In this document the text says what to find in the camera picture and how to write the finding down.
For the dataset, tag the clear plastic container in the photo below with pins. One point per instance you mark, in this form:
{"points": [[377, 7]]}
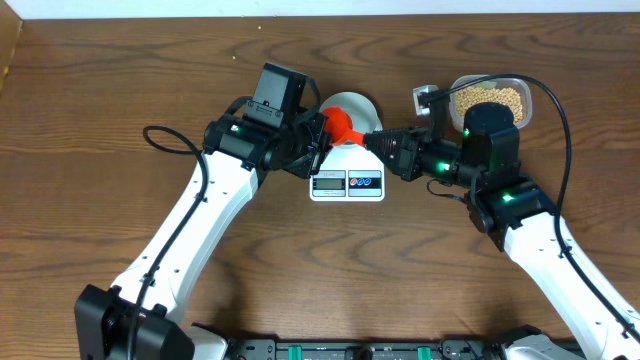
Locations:
{"points": [[520, 86]]}

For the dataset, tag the white digital kitchen scale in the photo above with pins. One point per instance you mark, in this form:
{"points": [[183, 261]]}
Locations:
{"points": [[349, 173]]}

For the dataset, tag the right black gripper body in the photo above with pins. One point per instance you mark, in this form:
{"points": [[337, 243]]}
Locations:
{"points": [[413, 143]]}

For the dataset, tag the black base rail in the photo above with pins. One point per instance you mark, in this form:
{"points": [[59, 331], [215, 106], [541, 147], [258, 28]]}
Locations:
{"points": [[268, 349]]}

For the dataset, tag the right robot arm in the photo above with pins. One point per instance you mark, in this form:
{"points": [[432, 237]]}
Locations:
{"points": [[521, 220]]}

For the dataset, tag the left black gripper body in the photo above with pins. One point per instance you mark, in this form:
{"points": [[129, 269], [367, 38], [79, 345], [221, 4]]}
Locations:
{"points": [[302, 144]]}

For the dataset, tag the grey round bowl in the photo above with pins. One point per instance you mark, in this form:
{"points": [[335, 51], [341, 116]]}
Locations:
{"points": [[361, 110]]}

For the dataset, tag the cardboard panel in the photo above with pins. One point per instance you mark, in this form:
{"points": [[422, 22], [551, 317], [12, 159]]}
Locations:
{"points": [[10, 29]]}

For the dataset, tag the red plastic measuring scoop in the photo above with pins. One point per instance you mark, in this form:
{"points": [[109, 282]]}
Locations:
{"points": [[340, 126]]}

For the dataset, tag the soybeans in container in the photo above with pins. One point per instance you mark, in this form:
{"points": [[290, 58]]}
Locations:
{"points": [[473, 95]]}

